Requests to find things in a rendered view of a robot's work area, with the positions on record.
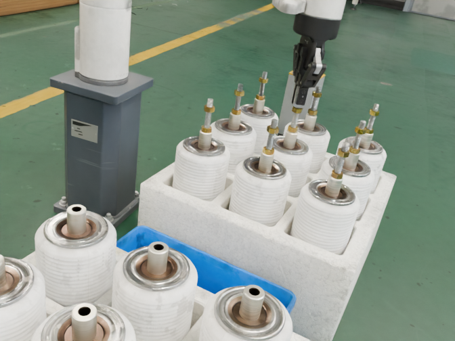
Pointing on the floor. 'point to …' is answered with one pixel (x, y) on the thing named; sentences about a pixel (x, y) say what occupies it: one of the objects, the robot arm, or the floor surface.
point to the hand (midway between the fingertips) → (299, 95)
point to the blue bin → (206, 266)
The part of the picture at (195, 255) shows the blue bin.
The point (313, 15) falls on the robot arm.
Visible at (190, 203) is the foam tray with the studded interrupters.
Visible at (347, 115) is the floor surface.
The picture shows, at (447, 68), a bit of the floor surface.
